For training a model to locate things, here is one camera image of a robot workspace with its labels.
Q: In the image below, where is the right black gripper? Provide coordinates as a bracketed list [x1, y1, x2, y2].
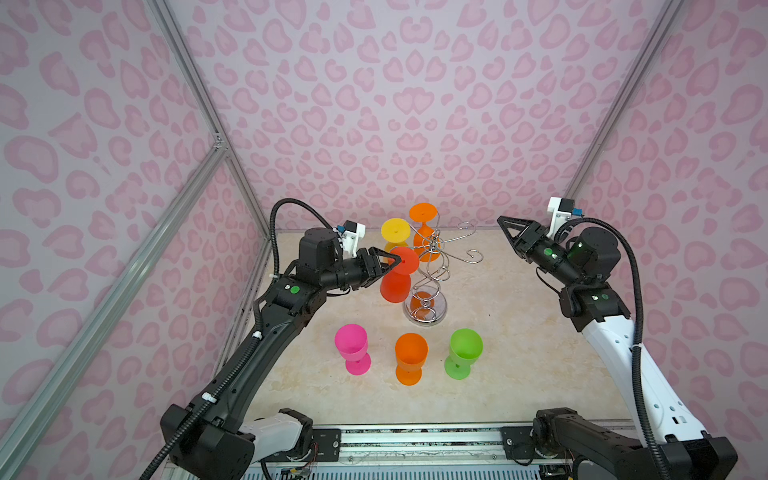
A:
[498, 217, 585, 287]

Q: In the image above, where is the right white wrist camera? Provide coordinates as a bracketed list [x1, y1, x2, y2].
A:
[547, 197, 583, 240]

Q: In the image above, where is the left diagonal aluminium strut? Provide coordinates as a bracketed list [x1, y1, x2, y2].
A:
[1, 145, 227, 479]

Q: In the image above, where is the pink wine glass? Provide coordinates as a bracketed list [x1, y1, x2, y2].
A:
[334, 324, 372, 376]

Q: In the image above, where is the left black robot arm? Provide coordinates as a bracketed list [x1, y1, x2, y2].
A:
[141, 228, 401, 479]

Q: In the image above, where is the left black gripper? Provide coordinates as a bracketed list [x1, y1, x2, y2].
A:
[321, 246, 401, 293]

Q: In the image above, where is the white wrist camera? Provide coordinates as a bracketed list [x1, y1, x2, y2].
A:
[547, 197, 583, 240]
[335, 220, 366, 258]

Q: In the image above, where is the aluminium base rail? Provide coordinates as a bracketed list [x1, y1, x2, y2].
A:
[160, 419, 688, 480]

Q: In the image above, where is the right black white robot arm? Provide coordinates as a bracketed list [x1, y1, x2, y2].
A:
[497, 216, 738, 479]

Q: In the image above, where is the orange wine glass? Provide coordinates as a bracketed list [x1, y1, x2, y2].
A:
[395, 333, 429, 386]
[409, 203, 442, 263]

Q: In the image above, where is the left corner aluminium post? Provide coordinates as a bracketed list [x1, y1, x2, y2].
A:
[145, 0, 269, 237]

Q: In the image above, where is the right corner aluminium post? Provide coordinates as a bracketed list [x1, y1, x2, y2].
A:
[554, 1, 686, 207]

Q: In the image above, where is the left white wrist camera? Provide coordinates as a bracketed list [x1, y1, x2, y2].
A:
[335, 220, 366, 258]

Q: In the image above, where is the yellow wine glass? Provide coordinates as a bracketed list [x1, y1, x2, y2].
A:
[381, 218, 411, 252]

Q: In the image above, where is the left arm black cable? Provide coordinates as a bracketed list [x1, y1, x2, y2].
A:
[139, 197, 334, 480]

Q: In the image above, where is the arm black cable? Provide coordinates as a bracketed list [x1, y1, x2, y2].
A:
[139, 197, 334, 480]
[554, 217, 673, 480]

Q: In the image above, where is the corner aluminium post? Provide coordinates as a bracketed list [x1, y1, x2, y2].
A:
[145, 0, 269, 237]
[554, 1, 686, 207]

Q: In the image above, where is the green wine glass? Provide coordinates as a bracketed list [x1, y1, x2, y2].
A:
[444, 328, 484, 380]

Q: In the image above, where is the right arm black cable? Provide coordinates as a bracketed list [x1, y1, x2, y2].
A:
[554, 217, 673, 480]

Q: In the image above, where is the chrome wire glass rack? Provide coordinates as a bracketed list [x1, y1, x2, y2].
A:
[402, 220, 484, 327]

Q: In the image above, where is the red wine glass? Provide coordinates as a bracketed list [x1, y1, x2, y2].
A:
[380, 247, 420, 303]

